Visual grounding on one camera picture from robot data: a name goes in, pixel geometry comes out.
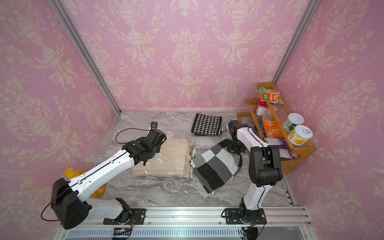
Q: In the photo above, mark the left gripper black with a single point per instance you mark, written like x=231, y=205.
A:
x=158, y=148

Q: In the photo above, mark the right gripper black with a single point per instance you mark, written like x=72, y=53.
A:
x=230, y=149

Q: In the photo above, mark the grey black checked scarf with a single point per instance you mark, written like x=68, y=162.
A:
x=215, y=167

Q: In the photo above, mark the cream fuzzy scarf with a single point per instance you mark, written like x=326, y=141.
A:
x=173, y=161

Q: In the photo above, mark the clear plastic vacuum bag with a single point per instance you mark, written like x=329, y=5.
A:
x=105, y=171

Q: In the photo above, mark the black white houndstooth scarf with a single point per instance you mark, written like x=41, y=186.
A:
x=208, y=126

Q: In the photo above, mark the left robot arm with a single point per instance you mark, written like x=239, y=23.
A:
x=71, y=200

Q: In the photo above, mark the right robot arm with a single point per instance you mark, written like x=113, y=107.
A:
x=248, y=136

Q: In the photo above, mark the wooden two-tier rack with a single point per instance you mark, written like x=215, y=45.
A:
x=269, y=118

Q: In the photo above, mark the pink lid white jar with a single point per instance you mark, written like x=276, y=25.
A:
x=262, y=108

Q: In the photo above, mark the purple snack packet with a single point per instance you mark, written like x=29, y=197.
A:
x=285, y=151

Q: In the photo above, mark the green orange snack packet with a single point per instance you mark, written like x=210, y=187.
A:
x=270, y=96

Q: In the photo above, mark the yellow white can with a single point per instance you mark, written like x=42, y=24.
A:
x=300, y=135

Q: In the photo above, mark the green white can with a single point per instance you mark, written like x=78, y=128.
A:
x=293, y=119

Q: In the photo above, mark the yellow orange bottle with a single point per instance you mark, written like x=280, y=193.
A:
x=70, y=173

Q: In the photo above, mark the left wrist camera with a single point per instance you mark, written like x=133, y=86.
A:
x=153, y=125

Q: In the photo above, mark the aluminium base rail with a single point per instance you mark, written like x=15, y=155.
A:
x=197, y=223

